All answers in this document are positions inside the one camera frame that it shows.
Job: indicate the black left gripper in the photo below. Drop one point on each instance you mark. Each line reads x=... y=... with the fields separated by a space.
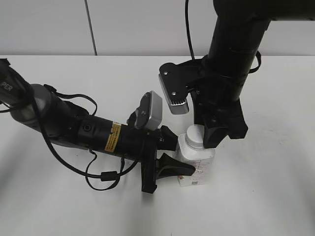
x=140 y=146

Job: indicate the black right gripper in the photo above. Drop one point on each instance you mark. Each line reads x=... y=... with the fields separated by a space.
x=216 y=102

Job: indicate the white screw cap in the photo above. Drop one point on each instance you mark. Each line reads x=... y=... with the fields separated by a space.
x=194 y=136

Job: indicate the white square drink bottle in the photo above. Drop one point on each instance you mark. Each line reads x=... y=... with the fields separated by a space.
x=201 y=159

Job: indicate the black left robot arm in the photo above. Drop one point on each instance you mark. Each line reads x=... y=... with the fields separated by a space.
x=61 y=122

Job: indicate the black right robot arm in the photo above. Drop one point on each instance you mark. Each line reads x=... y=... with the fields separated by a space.
x=239 y=30

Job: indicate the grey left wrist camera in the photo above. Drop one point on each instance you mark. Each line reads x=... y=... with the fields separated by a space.
x=149 y=112

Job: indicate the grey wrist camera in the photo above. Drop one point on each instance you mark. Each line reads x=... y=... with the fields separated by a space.
x=149 y=112
x=177 y=81

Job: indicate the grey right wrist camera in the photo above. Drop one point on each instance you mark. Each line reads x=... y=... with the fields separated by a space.
x=177 y=81

